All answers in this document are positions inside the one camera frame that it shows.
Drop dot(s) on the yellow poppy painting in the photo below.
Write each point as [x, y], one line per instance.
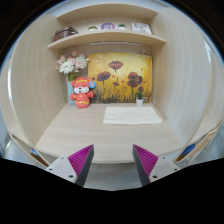
[119, 76]

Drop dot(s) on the blue object right side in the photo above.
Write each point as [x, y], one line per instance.
[188, 149]

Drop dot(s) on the red plush toy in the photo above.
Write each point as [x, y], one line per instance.
[82, 88]

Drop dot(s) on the small potted plant white pot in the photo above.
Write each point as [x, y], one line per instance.
[139, 99]

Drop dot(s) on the small green plant left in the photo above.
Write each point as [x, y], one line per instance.
[92, 28]

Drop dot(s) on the cream folded towel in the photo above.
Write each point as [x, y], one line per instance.
[131, 116]

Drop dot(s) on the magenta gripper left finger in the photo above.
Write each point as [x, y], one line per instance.
[74, 168]

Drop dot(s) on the small green plant right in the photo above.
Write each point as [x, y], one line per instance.
[122, 26]

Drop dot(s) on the pink white flower bouquet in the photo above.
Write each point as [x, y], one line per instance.
[70, 65]

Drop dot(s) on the small green plant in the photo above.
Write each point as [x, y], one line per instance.
[92, 28]
[122, 26]

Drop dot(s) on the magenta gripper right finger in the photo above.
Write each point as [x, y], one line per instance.
[151, 167]

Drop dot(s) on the wooden shelf board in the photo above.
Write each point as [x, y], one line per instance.
[104, 36]

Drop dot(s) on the white picture card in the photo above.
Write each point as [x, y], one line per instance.
[140, 27]

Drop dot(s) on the light blue vase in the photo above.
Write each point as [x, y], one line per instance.
[70, 91]

